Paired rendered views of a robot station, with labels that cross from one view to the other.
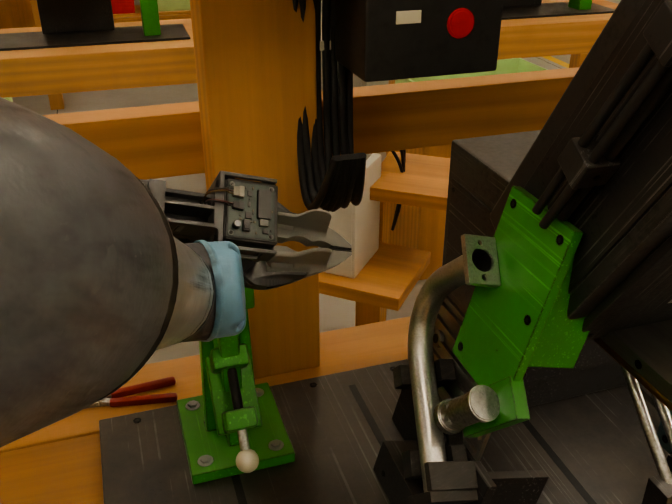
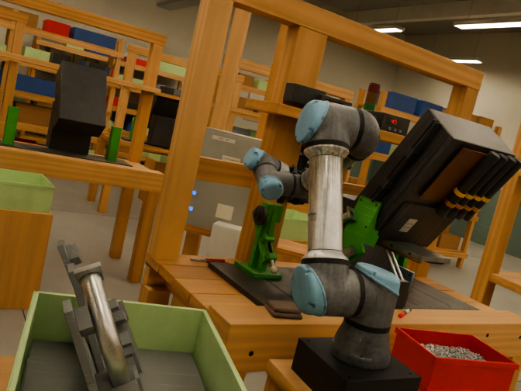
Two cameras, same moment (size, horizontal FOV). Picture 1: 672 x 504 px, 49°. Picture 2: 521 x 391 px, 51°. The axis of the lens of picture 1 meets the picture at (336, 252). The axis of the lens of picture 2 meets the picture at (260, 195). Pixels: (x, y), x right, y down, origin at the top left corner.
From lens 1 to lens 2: 141 cm
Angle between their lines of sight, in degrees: 25
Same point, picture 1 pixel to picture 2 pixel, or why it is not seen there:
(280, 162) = not seen: hidden behind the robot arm
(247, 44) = (283, 147)
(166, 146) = (243, 175)
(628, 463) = not seen: hidden behind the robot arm
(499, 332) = (356, 233)
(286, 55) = (291, 153)
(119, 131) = (232, 167)
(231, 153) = not seen: hidden behind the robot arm
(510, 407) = (360, 250)
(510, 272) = (360, 216)
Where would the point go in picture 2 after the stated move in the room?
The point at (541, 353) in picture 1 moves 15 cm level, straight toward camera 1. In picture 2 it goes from (367, 239) to (371, 247)
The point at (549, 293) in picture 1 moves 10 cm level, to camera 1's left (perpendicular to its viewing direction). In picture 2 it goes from (373, 218) to (348, 213)
